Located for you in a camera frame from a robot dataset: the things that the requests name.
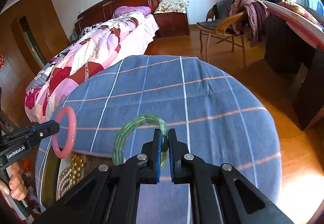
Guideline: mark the dark wood nightstand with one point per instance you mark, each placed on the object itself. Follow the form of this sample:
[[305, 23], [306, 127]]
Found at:
[[172, 24]]

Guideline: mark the blue plaid tablecloth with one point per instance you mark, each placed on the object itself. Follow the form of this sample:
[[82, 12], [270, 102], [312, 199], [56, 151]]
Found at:
[[221, 121]]

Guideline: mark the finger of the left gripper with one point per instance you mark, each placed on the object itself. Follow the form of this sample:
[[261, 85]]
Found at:
[[42, 131]]

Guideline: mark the floral cushion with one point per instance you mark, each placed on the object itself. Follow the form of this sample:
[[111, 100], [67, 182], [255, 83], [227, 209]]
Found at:
[[172, 6]]

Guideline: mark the grey garment on chair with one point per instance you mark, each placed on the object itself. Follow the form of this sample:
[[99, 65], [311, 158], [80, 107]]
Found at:
[[216, 14]]

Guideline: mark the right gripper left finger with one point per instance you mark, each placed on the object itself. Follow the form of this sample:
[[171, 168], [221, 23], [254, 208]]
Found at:
[[109, 194]]

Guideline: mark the dark desk with pink cover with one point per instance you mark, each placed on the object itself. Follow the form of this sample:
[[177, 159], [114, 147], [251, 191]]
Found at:
[[294, 40]]

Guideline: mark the pink patchwork quilt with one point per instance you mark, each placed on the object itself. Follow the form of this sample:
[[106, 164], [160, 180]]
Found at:
[[88, 54]]

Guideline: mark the bed with pink sheet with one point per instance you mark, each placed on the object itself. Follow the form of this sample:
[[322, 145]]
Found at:
[[136, 39]]

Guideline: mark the floral pillow on desk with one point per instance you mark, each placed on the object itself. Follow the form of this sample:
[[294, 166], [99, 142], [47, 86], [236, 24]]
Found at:
[[298, 10]]

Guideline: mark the pink bangle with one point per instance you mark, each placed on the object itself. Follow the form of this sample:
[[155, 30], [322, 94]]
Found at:
[[71, 137]]

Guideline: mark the wooden wardrobe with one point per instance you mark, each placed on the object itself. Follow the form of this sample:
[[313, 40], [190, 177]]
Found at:
[[38, 17]]

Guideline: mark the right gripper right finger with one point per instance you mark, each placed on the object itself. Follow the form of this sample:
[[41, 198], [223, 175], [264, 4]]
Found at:
[[219, 194]]

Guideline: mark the purple pillow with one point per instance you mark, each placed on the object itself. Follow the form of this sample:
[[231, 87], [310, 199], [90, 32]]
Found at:
[[127, 9]]

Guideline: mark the wicker chair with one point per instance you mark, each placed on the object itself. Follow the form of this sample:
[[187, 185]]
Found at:
[[218, 29]]

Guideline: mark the dark wood headboard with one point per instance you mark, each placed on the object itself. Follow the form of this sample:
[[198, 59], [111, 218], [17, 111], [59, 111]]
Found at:
[[104, 10]]

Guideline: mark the left hand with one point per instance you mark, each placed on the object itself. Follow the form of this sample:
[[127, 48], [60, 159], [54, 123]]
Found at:
[[15, 188]]

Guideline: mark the mauve garment on chair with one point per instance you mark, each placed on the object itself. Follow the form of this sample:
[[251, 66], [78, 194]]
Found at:
[[257, 13]]

